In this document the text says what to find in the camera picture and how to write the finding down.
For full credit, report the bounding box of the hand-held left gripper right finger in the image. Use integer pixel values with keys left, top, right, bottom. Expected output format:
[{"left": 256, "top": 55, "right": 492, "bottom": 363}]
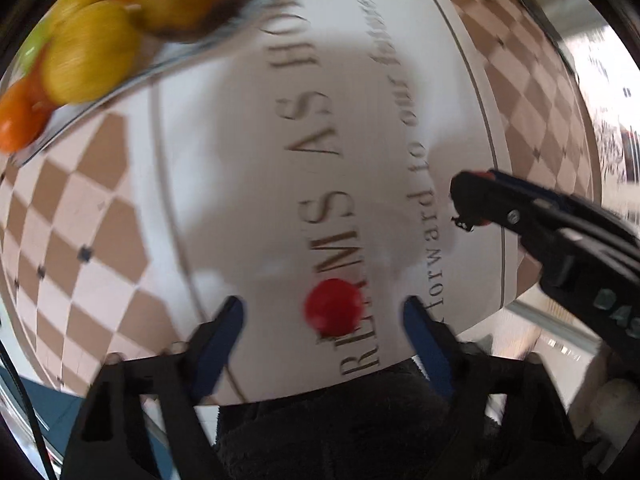
[{"left": 401, "top": 295, "right": 587, "bottom": 480}]

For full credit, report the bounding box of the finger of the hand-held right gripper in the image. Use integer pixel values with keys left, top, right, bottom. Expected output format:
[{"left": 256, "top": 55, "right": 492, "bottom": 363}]
[
  {"left": 487, "top": 169, "right": 602, "bottom": 217},
  {"left": 449, "top": 171, "right": 552, "bottom": 242}
]

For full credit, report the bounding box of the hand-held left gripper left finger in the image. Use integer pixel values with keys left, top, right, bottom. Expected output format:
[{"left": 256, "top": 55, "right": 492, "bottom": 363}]
[{"left": 60, "top": 295, "right": 246, "bottom": 480}]

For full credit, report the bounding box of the red cherry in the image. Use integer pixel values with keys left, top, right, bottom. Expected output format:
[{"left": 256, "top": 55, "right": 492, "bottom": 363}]
[{"left": 304, "top": 278, "right": 365, "bottom": 336}]

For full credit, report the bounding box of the floral oval plate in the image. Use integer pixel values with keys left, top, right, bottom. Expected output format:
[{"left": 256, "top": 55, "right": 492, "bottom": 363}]
[{"left": 9, "top": 0, "right": 302, "bottom": 169}]

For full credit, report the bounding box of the dark brown-red apple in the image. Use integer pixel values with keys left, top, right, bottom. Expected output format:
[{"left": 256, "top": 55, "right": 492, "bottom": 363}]
[{"left": 136, "top": 0, "right": 254, "bottom": 42}]

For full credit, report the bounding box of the green apple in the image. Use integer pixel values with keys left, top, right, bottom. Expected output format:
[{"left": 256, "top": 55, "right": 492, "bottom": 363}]
[{"left": 17, "top": 25, "right": 57, "bottom": 74}]

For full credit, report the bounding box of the person's dark clothing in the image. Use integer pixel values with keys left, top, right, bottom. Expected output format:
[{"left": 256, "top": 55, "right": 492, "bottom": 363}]
[{"left": 214, "top": 354, "right": 502, "bottom": 480}]

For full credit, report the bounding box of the checkered table mat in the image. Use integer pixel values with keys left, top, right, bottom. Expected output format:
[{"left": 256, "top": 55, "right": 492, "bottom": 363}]
[{"left": 0, "top": 0, "right": 602, "bottom": 407}]

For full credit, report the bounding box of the black cable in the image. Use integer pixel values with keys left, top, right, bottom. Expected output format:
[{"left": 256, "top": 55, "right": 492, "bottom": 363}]
[{"left": 0, "top": 344, "right": 57, "bottom": 480}]

